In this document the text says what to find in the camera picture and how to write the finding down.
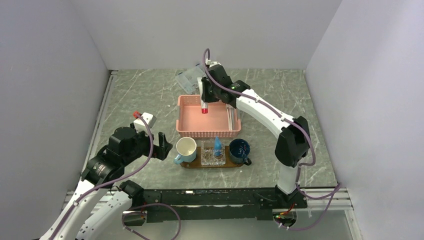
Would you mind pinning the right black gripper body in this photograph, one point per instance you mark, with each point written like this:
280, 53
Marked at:
210, 92

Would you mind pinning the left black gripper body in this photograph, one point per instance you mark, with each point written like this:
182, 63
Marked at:
142, 144

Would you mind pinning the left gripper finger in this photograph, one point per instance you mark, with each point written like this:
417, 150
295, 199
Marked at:
161, 139
162, 151

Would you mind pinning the white toothpaste tube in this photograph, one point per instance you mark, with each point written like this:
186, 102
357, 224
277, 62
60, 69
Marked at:
203, 104

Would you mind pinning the light blue mug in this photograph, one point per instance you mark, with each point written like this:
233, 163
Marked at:
186, 148

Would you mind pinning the pink plastic basket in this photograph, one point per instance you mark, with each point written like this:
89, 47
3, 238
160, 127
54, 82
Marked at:
192, 123

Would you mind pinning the clear acrylic toothbrush holder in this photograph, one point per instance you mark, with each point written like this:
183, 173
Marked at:
210, 156

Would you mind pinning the blue toothpaste tube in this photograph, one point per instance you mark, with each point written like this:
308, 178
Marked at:
217, 147

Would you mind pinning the dark blue mug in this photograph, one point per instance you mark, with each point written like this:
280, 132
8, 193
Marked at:
239, 150

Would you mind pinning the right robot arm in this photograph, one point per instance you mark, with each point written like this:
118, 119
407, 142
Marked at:
292, 133

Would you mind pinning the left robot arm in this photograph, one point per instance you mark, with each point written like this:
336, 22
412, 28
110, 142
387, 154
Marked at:
103, 190

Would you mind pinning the pink toothbrush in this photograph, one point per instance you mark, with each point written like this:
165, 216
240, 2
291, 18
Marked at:
236, 119

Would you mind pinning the oval wooden tray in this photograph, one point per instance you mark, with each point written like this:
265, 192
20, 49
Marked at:
196, 164

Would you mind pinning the white toothbrush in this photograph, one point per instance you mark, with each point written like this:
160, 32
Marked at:
231, 117

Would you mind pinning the clear plastic box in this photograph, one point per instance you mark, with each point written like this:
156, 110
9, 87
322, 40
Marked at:
188, 80

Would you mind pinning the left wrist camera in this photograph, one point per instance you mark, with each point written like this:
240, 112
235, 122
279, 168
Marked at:
143, 121

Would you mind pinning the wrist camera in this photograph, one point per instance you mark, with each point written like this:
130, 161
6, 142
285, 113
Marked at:
143, 121
209, 63

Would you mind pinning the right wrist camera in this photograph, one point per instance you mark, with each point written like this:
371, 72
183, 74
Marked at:
209, 63

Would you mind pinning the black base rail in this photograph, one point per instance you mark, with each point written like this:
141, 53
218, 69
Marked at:
260, 203

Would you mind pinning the aluminium side rail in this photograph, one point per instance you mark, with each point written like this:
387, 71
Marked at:
101, 116

